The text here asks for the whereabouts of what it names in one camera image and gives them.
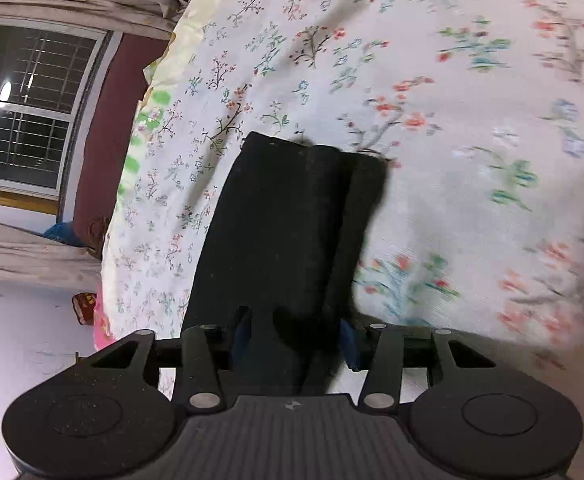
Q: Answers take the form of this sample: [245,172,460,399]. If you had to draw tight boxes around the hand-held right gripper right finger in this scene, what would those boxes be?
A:
[339,318,499,415]

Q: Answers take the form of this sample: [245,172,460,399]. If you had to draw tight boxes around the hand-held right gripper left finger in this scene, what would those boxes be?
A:
[91,306,254,415]

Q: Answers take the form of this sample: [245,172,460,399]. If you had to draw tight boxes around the black pants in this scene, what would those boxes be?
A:
[179,131,392,397]

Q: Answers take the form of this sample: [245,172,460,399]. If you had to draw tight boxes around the pink printed blanket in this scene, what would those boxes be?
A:
[92,296,121,352]

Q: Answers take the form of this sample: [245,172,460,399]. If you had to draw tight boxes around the red box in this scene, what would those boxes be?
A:
[72,292,98,327]

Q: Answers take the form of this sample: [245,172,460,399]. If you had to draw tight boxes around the blue cloth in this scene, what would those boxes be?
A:
[43,222,87,247]

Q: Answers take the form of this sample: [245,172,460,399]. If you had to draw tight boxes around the yellow green checked sheet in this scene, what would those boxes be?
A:
[118,0,213,201]

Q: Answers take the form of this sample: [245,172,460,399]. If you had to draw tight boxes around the white floral bed sheet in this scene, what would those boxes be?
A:
[101,0,584,441]

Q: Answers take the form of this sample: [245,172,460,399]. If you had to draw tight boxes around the window with metal grille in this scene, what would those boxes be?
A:
[0,17,114,202]

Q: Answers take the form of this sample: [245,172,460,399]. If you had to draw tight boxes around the brown wooden bed frame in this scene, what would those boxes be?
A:
[88,217,112,259]

